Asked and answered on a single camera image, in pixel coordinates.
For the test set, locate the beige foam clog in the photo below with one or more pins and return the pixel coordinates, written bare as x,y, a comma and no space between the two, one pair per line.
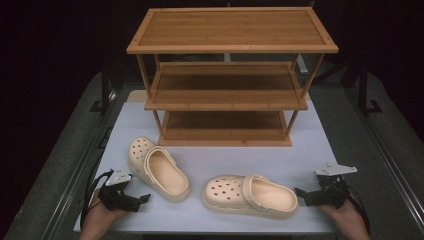
165,173
253,196

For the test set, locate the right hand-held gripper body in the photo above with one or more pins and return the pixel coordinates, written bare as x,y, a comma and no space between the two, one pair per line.
328,193

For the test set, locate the white stand foot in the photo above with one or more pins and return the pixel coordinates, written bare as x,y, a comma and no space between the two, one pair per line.
302,65

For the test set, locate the black metal stand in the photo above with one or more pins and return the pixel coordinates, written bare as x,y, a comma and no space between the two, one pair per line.
105,93
365,93

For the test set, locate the person's left hand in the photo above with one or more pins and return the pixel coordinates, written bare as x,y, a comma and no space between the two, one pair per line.
100,221

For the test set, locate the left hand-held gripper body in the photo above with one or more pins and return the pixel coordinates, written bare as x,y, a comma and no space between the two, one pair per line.
116,196

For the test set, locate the person's right hand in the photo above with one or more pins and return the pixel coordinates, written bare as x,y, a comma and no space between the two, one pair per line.
346,220

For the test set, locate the wooden three-tier shoe rack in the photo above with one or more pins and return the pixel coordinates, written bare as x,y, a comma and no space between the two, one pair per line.
230,30

